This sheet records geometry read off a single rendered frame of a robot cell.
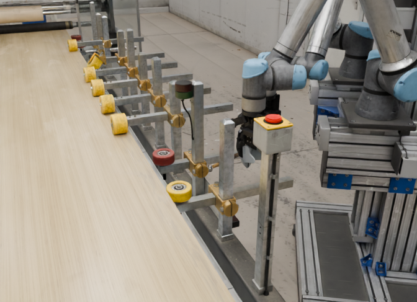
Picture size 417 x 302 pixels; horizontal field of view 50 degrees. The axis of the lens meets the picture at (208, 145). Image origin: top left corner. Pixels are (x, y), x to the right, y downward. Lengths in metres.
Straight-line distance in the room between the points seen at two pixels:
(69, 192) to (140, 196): 0.22
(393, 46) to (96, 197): 1.00
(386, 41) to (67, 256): 1.07
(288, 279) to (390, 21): 1.48
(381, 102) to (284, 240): 1.30
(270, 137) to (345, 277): 1.27
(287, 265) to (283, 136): 1.55
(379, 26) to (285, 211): 1.76
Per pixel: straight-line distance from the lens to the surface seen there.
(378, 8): 1.41
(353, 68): 2.11
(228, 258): 1.45
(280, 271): 2.49
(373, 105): 1.65
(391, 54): 1.47
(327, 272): 2.21
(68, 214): 1.34
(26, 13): 3.95
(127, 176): 1.50
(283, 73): 1.36
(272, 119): 1.05
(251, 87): 1.34
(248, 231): 2.75
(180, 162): 1.65
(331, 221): 2.55
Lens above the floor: 1.62
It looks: 25 degrees down
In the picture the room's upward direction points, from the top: straight up
